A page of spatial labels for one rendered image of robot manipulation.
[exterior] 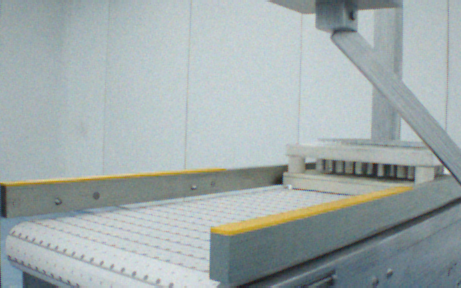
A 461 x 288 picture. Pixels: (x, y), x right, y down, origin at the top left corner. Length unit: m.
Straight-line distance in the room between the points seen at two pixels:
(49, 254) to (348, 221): 0.26
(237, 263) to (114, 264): 0.12
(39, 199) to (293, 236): 0.27
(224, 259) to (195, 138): 4.58
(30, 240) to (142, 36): 5.02
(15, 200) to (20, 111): 5.58
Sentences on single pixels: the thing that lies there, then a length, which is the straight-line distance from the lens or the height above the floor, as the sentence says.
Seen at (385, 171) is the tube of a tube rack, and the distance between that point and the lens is 0.85.
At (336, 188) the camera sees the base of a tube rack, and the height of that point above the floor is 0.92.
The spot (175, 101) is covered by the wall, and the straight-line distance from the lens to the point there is 5.08.
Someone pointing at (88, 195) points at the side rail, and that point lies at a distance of 0.59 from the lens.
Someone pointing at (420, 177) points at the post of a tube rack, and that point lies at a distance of 0.77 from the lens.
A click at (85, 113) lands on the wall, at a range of 6.09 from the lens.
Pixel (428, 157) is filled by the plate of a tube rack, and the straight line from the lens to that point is 0.77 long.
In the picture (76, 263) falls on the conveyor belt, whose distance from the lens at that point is 0.45.
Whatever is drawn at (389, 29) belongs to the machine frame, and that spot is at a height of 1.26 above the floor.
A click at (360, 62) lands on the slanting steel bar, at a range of 0.49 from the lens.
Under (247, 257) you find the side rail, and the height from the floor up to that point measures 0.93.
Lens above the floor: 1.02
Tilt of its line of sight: 3 degrees down
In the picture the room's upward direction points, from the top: 2 degrees clockwise
